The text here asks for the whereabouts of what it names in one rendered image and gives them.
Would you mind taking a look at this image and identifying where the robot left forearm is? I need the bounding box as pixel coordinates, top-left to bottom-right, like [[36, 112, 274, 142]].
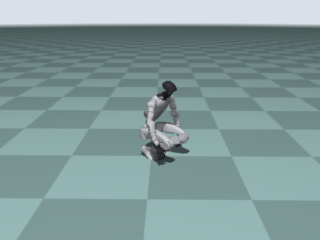
[[173, 110, 181, 127]]

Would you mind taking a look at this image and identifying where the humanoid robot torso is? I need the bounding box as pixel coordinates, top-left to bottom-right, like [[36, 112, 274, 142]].
[[142, 93, 171, 129]]

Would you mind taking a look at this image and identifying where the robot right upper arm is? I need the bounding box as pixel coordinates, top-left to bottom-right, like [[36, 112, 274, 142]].
[[146, 99, 157, 128]]

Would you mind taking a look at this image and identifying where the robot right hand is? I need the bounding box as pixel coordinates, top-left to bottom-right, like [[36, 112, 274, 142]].
[[153, 143, 166, 161]]

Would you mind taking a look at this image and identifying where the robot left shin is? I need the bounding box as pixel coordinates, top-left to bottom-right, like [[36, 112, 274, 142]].
[[159, 135, 187, 145]]

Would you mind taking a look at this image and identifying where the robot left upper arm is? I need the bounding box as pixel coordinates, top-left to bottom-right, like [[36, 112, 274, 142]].
[[169, 95, 177, 117]]

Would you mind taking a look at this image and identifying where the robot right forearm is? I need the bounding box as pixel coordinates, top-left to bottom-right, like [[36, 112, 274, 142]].
[[148, 121, 160, 147]]

